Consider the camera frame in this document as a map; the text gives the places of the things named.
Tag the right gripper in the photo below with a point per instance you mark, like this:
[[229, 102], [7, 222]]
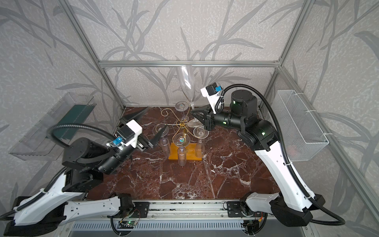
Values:
[[209, 119]]

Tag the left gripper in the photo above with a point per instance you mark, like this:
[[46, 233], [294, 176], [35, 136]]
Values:
[[141, 140]]

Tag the wine glass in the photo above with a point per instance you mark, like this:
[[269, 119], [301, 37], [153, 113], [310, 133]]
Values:
[[182, 107], [200, 133], [164, 142], [187, 82], [181, 140]]

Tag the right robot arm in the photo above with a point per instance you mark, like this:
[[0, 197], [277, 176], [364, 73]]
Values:
[[289, 206]]

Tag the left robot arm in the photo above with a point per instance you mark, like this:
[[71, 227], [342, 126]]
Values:
[[85, 163]]

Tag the yellow wooden rack base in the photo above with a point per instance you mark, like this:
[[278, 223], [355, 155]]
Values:
[[190, 156]]

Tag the green circuit board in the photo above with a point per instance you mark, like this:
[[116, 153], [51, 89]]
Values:
[[128, 224]]

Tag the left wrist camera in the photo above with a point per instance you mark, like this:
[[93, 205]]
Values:
[[126, 136]]

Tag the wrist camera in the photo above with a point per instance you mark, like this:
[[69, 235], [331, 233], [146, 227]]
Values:
[[126, 136], [212, 93]]

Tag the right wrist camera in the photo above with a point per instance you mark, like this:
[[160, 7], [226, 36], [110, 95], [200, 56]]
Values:
[[212, 93]]

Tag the gold wire glass rack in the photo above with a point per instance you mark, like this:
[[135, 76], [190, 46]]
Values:
[[181, 123]]

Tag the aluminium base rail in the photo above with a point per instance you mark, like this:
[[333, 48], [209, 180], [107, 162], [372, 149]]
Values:
[[170, 209]]

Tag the white wire mesh basket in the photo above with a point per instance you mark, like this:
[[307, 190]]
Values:
[[298, 125]]

